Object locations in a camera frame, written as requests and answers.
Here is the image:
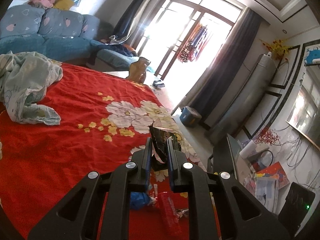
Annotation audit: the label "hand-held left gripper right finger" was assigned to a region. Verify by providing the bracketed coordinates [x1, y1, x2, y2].
[166, 137, 292, 240]

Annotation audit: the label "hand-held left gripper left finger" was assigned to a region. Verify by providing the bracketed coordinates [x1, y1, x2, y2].
[27, 137, 153, 240]

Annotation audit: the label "black foil snack wrapper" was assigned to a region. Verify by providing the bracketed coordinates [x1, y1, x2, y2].
[148, 118, 181, 172]

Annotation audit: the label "blue wrapper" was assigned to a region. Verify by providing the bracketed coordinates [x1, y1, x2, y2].
[130, 192, 152, 212]

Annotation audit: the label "red snack packet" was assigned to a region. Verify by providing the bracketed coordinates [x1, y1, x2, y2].
[155, 191, 184, 240]

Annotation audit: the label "blue storage stool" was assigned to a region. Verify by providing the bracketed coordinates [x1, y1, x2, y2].
[179, 106, 202, 128]

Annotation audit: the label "television cabinet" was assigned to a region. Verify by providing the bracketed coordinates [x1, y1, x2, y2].
[212, 133, 284, 217]

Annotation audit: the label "white vase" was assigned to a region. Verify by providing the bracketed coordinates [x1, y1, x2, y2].
[239, 139, 258, 160]

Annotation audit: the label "red floral blanket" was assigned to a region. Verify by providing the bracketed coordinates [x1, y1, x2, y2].
[0, 59, 209, 240]

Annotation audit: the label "brown paper bag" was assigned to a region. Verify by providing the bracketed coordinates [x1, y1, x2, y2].
[128, 57, 151, 84]

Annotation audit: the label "clear plastic document sleeve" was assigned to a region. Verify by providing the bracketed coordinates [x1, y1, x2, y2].
[254, 174, 280, 213]

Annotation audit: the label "red berry branches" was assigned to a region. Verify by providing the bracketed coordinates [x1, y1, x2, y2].
[253, 127, 281, 146]

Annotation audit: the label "grey standing air conditioner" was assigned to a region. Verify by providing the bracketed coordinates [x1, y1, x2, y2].
[209, 53, 278, 138]

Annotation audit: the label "red booklet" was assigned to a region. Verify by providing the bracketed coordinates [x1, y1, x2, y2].
[254, 161, 288, 191]

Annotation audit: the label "dark grey curtain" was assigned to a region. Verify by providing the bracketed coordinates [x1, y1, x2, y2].
[188, 7, 262, 128]

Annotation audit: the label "dark clothes on sofa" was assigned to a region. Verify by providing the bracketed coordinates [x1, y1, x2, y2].
[99, 34, 138, 56]

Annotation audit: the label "hanging laundry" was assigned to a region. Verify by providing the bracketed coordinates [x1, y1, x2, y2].
[176, 23, 213, 63]

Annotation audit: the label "black set-top box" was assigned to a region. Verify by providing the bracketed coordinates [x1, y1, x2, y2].
[277, 181, 316, 240]

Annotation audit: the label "glass balcony door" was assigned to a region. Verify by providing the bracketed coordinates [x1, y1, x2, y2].
[132, 0, 245, 112]

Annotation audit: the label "pale printed cloth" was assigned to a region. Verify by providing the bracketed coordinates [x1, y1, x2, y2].
[0, 51, 63, 126]

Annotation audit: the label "dark blue curtain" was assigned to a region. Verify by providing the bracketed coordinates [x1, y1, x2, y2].
[113, 0, 161, 43]

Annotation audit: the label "yellow artificial flowers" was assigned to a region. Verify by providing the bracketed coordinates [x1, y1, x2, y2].
[262, 38, 292, 61]

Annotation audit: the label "blue heart-print sofa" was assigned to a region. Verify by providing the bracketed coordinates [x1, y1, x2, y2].
[0, 4, 139, 72]

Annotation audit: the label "yellow pillow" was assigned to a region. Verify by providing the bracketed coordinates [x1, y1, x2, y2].
[53, 0, 76, 11]

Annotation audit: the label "pile of red pink clothes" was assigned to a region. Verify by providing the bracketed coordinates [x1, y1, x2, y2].
[27, 0, 55, 8]

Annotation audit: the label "black coiled cable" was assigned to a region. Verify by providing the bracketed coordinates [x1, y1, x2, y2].
[259, 149, 275, 171]

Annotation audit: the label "wall television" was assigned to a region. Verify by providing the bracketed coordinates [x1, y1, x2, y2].
[286, 64, 320, 153]

